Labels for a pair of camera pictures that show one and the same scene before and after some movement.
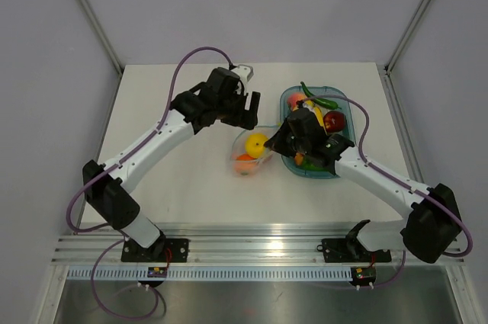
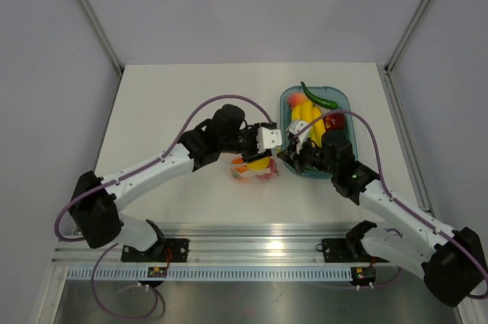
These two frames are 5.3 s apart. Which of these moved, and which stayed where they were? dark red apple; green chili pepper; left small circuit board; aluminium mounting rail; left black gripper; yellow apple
Moved: left black gripper; yellow apple
Stayed: dark red apple; aluminium mounting rail; green chili pepper; left small circuit board
